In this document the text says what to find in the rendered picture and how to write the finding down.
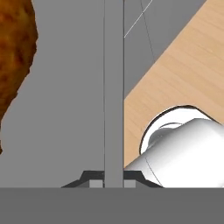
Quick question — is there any grey meat container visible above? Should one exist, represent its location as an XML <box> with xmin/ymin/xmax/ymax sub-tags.
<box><xmin>0</xmin><ymin>0</ymin><xmax>208</xmax><ymax>189</ymax></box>

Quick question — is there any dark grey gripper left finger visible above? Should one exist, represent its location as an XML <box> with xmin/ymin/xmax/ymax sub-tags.
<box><xmin>60</xmin><ymin>170</ymin><xmax>105</xmax><ymax>189</ymax></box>

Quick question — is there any brown chicken drumstick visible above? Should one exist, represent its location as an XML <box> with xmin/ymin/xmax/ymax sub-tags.
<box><xmin>0</xmin><ymin>0</ymin><xmax>39</xmax><ymax>156</ymax></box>

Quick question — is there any white round cylinder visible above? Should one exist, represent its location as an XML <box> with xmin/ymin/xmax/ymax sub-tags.
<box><xmin>124</xmin><ymin>104</ymin><xmax>224</xmax><ymax>189</ymax></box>

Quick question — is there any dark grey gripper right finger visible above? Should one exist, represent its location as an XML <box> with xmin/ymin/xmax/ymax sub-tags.
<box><xmin>123</xmin><ymin>170</ymin><xmax>165</xmax><ymax>189</ymax></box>

